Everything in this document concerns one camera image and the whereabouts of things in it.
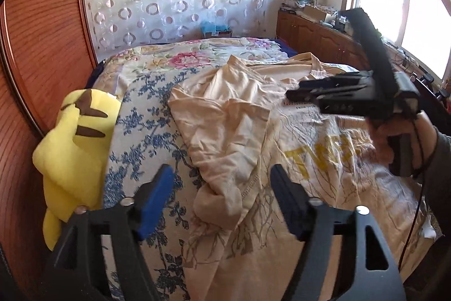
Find beige printed t-shirt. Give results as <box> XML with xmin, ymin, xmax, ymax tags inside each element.
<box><xmin>168</xmin><ymin>52</ymin><xmax>441</xmax><ymax>301</ymax></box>

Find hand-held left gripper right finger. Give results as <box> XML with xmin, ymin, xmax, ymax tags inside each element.
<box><xmin>269</xmin><ymin>163</ymin><xmax>409</xmax><ymax>301</ymax></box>

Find pink floral quilt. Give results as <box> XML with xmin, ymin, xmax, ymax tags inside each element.
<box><xmin>104</xmin><ymin>36</ymin><xmax>295</xmax><ymax>83</ymax></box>

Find black cable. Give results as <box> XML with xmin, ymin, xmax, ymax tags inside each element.
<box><xmin>397</xmin><ymin>111</ymin><xmax>428</xmax><ymax>271</ymax></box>

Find person's right forearm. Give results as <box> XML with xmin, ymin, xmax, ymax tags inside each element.
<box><xmin>421</xmin><ymin>130</ymin><xmax>451</xmax><ymax>231</ymax></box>

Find blue floral bed cover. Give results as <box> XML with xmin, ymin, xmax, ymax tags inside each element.
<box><xmin>102</xmin><ymin>66</ymin><xmax>219</xmax><ymax>301</ymax></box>

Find teal packet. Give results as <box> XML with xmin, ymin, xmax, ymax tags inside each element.
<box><xmin>201</xmin><ymin>21</ymin><xmax>233</xmax><ymax>39</ymax></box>

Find dark blue bed sheet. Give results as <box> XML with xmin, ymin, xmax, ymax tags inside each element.
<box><xmin>273</xmin><ymin>38</ymin><xmax>300</xmax><ymax>58</ymax></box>

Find cardboard box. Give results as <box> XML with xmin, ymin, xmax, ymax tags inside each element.
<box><xmin>302</xmin><ymin>5</ymin><xmax>328</xmax><ymax>21</ymax></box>

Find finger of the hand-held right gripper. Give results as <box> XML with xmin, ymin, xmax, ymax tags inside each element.
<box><xmin>298</xmin><ymin>71</ymin><xmax>370</xmax><ymax>92</ymax></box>
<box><xmin>285</xmin><ymin>89</ymin><xmax>369</xmax><ymax>117</ymax></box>

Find person's right hand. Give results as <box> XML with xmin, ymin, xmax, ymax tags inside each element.
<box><xmin>366</xmin><ymin>110</ymin><xmax>439</xmax><ymax>182</ymax></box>

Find yellow plush toy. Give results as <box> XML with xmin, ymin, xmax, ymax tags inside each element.
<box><xmin>32</xmin><ymin>87</ymin><xmax>122</xmax><ymax>250</ymax></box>

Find window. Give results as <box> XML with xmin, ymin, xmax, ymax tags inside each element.
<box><xmin>352</xmin><ymin>0</ymin><xmax>451</xmax><ymax>79</ymax></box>

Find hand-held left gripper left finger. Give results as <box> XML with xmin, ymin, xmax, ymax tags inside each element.
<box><xmin>44</xmin><ymin>163</ymin><xmax>177</xmax><ymax>301</ymax></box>

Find black desk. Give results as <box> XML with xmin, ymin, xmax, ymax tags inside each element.
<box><xmin>412</xmin><ymin>73</ymin><xmax>451</xmax><ymax>136</ymax></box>

